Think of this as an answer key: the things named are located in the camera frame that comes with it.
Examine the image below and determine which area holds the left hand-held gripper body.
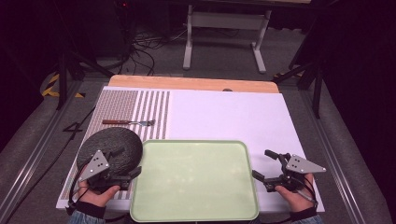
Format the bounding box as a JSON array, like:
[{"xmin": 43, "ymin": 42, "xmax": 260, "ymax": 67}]
[{"xmin": 78, "ymin": 149, "xmax": 134, "ymax": 192}]

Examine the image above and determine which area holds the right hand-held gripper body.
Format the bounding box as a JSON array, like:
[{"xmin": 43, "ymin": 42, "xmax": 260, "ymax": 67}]
[{"xmin": 263, "ymin": 152, "xmax": 328, "ymax": 192}]

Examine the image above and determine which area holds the dark round plate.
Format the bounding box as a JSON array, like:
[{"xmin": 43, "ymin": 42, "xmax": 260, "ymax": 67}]
[{"xmin": 76, "ymin": 126, "xmax": 144, "ymax": 177}]

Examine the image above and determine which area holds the person's left hand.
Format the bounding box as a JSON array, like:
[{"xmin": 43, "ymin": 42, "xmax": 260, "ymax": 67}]
[{"xmin": 76, "ymin": 179, "xmax": 121, "ymax": 208}]

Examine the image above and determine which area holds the person's right hand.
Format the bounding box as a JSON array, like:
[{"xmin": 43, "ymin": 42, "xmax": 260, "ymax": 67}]
[{"xmin": 275, "ymin": 173, "xmax": 319, "ymax": 215}]

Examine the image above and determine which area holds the striped placemat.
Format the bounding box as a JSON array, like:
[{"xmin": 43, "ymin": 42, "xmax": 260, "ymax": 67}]
[{"xmin": 60, "ymin": 89, "xmax": 172, "ymax": 202}]

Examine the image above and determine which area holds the white board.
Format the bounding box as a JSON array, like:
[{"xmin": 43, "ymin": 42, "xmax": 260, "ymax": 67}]
[{"xmin": 55, "ymin": 86, "xmax": 326, "ymax": 214}]

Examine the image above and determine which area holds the light green tray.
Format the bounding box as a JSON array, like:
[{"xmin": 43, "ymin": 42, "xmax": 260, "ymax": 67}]
[{"xmin": 129, "ymin": 139, "xmax": 261, "ymax": 223}]

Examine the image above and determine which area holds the black tripod stand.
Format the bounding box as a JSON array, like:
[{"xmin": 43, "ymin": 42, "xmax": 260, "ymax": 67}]
[
  {"xmin": 50, "ymin": 0, "xmax": 115, "ymax": 111},
  {"xmin": 273, "ymin": 46, "xmax": 325, "ymax": 119}
]

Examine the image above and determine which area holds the yellow and black floor tape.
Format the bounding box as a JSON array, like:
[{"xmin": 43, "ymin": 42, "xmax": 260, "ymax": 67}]
[{"xmin": 41, "ymin": 72, "xmax": 86, "ymax": 99}]

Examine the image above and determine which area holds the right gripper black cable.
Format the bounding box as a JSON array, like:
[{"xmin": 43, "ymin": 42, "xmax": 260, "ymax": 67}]
[{"xmin": 295, "ymin": 176, "xmax": 319, "ymax": 208}]

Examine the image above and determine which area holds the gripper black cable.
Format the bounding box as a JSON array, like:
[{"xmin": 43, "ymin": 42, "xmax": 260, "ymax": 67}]
[
  {"xmin": 295, "ymin": 176, "xmax": 319, "ymax": 208},
  {"xmin": 65, "ymin": 162, "xmax": 92, "ymax": 217}
]

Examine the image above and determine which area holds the fork with wooden handle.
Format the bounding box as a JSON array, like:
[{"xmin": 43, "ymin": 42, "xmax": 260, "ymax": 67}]
[{"xmin": 102, "ymin": 119, "xmax": 156, "ymax": 127}]

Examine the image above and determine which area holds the metal floor rail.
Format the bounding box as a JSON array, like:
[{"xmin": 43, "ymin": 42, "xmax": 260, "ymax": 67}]
[
  {"xmin": 297, "ymin": 89, "xmax": 368, "ymax": 224},
  {"xmin": 0, "ymin": 81, "xmax": 82, "ymax": 218}
]

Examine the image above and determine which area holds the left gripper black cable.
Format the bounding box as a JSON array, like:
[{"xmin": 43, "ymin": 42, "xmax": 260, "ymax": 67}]
[{"xmin": 65, "ymin": 162, "xmax": 92, "ymax": 217}]

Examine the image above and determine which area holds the long black floor cable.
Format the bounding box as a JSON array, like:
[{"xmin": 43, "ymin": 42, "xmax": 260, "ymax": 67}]
[{"xmin": 3, "ymin": 106, "xmax": 97, "ymax": 223}]

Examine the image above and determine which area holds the tangle of black floor cables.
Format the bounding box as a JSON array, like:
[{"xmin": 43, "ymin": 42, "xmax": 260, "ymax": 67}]
[{"xmin": 117, "ymin": 27, "xmax": 189, "ymax": 77}]

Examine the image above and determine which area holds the white desk frame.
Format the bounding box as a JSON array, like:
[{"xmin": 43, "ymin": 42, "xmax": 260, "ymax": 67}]
[{"xmin": 182, "ymin": 4, "xmax": 273, "ymax": 75}]

